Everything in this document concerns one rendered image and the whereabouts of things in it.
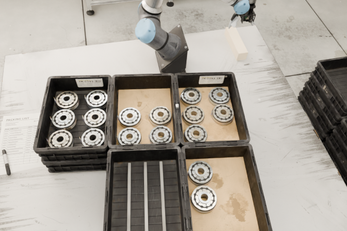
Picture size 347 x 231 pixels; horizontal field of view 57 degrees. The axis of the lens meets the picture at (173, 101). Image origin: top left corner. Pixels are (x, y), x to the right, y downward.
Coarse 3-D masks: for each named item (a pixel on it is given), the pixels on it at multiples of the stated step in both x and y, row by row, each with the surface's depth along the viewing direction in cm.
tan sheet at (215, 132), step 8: (184, 88) 162; (200, 88) 163; (208, 88) 163; (200, 104) 157; (208, 104) 157; (208, 112) 154; (208, 120) 151; (232, 120) 152; (184, 128) 148; (208, 128) 149; (216, 128) 149; (224, 128) 149; (232, 128) 149; (208, 136) 146; (216, 136) 146; (224, 136) 147; (232, 136) 147
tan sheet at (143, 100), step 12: (120, 96) 157; (132, 96) 158; (144, 96) 158; (156, 96) 158; (168, 96) 159; (120, 108) 153; (144, 108) 154; (168, 108) 154; (144, 120) 150; (144, 132) 146
